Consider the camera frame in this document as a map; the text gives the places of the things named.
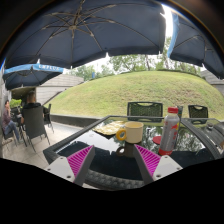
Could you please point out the dark wicker chair right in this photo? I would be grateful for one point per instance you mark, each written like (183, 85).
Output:
(198, 113)

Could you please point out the navy umbrella at right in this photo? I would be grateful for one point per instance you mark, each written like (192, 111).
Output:
(189, 45)

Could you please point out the seated person in purple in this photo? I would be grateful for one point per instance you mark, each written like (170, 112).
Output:
(8, 124)

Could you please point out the glass-top wicker table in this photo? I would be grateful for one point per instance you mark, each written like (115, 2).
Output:
(198, 141)

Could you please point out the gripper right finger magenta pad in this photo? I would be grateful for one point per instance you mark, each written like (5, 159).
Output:
(152, 166)

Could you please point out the cream mug, yellow handle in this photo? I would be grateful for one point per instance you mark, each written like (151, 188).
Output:
(131, 132)

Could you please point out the white bottle, red cap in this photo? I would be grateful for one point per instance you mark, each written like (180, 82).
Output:
(169, 132)

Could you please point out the large navy patio umbrella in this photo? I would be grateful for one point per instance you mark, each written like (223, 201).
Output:
(71, 33)

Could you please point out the blue umbrella at left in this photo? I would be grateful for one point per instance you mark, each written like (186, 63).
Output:
(29, 75)

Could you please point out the seated man in black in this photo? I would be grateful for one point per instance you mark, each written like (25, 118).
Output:
(31, 103)

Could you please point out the dark chair behind man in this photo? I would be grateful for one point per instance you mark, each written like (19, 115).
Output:
(34, 123)

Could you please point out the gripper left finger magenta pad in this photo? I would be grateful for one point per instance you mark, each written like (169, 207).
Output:
(74, 167)

